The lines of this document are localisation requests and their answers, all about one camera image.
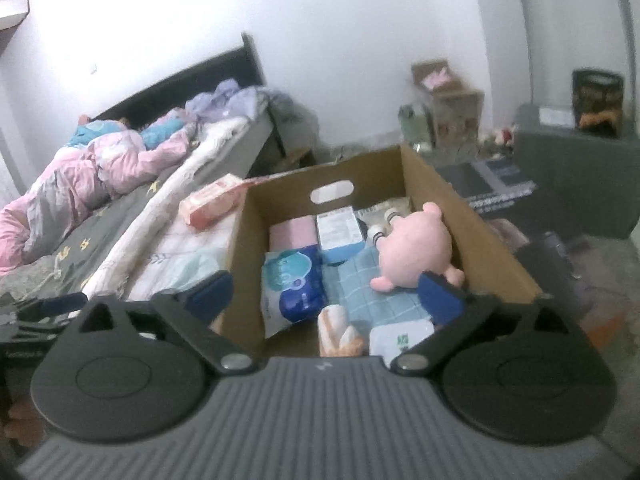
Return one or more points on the grey plastic storage box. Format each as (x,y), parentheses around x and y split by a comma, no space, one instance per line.
(575,175)

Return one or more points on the checked printed mat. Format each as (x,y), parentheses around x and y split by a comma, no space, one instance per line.
(185,245)

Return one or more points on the cream fringed mattress pad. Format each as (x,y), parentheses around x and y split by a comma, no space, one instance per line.
(150,215)

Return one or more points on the orange white striped cloth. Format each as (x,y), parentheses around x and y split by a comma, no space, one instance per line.
(340,332)

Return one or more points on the purple cloth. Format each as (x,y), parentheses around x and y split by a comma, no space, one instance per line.
(220,102)

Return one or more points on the blue and white carton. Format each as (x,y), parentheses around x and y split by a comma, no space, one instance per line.
(340,230)

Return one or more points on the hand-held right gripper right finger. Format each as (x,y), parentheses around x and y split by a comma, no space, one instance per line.
(442,300)

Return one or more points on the pink plush toy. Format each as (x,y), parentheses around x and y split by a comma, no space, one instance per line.
(415,250)

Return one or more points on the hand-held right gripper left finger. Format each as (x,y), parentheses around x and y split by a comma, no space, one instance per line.
(210,291)

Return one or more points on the small red white trinkets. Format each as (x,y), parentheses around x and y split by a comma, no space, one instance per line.
(500,138)

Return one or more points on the dark wooden bed headboard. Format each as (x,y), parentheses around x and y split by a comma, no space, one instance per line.
(200,70)

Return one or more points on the large cardboard box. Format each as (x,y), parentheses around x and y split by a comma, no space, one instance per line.
(450,200)

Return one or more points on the small cardboard box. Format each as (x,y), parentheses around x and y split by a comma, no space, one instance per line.
(460,102)

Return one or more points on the pale flat pack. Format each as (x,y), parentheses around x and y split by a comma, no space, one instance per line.
(387,210)

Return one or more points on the grey cloth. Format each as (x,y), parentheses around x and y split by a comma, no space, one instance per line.
(287,107)

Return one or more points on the blue quilted towel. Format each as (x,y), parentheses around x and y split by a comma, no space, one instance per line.
(360,280)

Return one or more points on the dark gold canister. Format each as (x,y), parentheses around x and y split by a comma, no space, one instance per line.
(597,105)

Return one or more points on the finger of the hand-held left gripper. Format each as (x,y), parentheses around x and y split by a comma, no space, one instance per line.
(30,332)
(55,305)

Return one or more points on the green knitted blanket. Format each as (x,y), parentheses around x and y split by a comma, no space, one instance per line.
(35,280)

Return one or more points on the blue white wet wipes pack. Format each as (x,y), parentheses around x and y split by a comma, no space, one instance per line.
(292,280)

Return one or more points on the pink grey quilt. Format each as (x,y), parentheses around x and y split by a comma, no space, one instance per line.
(115,160)

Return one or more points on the black printed carton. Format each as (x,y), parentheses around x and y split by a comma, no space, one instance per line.
(490,180)

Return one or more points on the pale pink soft pack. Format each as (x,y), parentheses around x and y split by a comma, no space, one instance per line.
(295,232)

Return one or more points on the small pink item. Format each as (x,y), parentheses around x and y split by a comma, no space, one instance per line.
(437,77)

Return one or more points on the white pack green label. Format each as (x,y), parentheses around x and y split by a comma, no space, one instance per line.
(395,340)

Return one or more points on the red pink tissue pack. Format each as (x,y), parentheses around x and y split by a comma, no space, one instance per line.
(215,202)

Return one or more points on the pale green clear jar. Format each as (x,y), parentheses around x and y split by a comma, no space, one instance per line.
(416,127)

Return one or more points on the grey embroidered bedsheet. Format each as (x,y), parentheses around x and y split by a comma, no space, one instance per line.
(85,245)

